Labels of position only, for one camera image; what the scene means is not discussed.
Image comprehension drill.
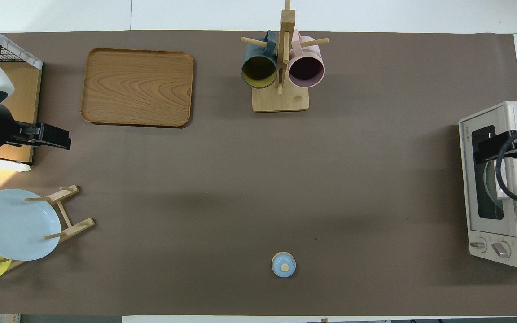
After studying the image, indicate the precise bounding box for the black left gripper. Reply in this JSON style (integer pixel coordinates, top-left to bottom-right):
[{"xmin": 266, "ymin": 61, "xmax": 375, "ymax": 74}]
[{"xmin": 6, "ymin": 122, "xmax": 71, "ymax": 150}]

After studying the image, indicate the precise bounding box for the pale green plate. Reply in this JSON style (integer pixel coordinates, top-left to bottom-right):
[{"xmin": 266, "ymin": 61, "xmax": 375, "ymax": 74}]
[{"xmin": 483, "ymin": 159, "xmax": 506, "ymax": 209}]

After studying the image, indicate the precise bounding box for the glass oven door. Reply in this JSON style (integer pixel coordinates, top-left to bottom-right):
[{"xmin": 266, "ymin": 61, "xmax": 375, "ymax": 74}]
[{"xmin": 459, "ymin": 102, "xmax": 517, "ymax": 238}]

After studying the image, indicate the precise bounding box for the wooden plate rack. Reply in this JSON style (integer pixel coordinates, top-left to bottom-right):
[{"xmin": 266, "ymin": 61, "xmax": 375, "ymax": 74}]
[{"xmin": 0, "ymin": 184, "xmax": 95, "ymax": 272}]

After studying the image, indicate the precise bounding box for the wooden serving tray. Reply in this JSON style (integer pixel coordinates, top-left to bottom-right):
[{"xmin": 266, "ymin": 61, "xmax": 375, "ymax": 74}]
[{"xmin": 80, "ymin": 48, "xmax": 195, "ymax": 128}]

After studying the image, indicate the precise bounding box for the light blue plate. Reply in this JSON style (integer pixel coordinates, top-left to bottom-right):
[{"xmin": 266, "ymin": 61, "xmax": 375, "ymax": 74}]
[{"xmin": 0, "ymin": 189, "xmax": 61, "ymax": 262}]

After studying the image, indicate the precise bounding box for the brown table mat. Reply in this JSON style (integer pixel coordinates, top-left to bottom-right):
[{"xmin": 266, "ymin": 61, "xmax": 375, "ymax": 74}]
[{"xmin": 0, "ymin": 30, "xmax": 517, "ymax": 317}]

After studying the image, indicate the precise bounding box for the pink mug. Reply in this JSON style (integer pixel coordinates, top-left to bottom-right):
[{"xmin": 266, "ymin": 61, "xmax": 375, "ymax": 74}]
[{"xmin": 288, "ymin": 30, "xmax": 325, "ymax": 88}]

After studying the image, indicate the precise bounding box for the dark blue mug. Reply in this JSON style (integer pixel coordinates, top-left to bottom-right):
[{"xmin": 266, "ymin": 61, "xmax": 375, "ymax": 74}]
[{"xmin": 241, "ymin": 31, "xmax": 279, "ymax": 89}]

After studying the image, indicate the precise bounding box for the wooden mug tree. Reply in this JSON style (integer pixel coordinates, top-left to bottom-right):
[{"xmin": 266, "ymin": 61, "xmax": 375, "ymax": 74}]
[{"xmin": 241, "ymin": 0, "xmax": 329, "ymax": 113}]

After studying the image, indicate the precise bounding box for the wire basket wooden shelf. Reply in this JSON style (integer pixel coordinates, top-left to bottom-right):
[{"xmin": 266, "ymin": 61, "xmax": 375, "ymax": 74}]
[{"xmin": 0, "ymin": 18, "xmax": 44, "ymax": 172}]

